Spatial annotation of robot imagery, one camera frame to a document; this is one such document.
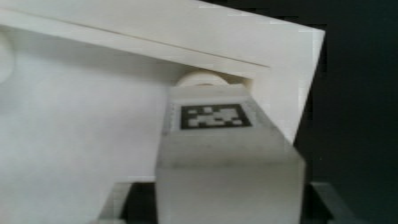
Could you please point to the white leg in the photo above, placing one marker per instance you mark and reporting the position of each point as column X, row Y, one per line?
column 230, row 169

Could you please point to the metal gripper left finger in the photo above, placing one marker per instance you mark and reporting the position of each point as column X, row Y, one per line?
column 115, row 205

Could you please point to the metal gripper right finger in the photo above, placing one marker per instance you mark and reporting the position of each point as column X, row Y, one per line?
column 330, row 209

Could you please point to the white square table top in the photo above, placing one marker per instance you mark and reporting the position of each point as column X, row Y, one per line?
column 95, row 55

